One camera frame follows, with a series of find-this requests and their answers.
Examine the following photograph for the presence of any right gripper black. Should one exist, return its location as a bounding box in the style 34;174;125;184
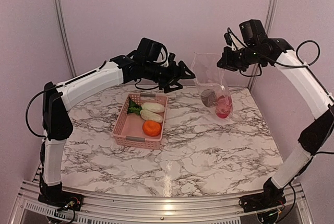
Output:
216;44;266;72

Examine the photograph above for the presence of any pink plastic basket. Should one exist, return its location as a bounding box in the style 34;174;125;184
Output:
112;93;168;149

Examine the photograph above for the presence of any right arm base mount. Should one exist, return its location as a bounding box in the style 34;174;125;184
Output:
238;179;286;213

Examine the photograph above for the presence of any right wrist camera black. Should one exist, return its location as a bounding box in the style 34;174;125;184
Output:
239;19;268;46

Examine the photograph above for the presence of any red pepper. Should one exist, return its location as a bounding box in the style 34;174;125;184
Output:
216;95;232;112
215;110;231;119

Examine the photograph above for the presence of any clear zip top bag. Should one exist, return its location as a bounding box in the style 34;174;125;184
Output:
190;53;233;119

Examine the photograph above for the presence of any white cabbage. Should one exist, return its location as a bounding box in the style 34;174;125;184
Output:
140;110;163;123
141;102;165;113

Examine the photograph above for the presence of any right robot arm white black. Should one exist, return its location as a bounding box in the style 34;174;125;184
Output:
217;38;333;207

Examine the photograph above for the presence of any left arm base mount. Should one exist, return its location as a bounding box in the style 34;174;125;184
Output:
38;181;84;211

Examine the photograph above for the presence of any left aluminium corner post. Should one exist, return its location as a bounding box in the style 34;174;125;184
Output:
54;0;77;78

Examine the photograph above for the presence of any white cabbage lower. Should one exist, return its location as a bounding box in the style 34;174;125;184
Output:
140;110;163;123

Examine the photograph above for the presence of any dark purple pepper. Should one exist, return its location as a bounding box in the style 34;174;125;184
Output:
200;89;217;108

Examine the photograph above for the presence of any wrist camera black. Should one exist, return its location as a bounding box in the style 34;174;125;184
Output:
239;19;268;46
134;38;176;65

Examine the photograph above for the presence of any aluminium corner post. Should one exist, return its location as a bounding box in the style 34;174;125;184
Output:
246;0;282;90
54;0;77;78

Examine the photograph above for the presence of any aluminium front rail frame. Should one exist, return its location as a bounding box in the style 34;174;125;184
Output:
7;179;318;224

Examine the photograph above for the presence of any red pepper front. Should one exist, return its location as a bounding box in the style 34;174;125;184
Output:
215;110;231;119

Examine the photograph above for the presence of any orange pepper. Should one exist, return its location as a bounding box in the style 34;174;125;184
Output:
142;120;162;137

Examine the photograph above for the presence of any right aluminium corner post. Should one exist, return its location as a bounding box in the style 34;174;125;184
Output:
246;0;282;90

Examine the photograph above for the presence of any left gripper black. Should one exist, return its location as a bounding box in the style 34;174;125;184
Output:
143;60;195;93

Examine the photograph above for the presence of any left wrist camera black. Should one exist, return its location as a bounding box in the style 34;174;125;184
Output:
134;38;176;65

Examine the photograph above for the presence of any white cabbage upper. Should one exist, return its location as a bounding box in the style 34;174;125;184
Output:
141;102;165;113

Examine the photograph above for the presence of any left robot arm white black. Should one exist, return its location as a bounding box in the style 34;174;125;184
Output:
41;51;195;206

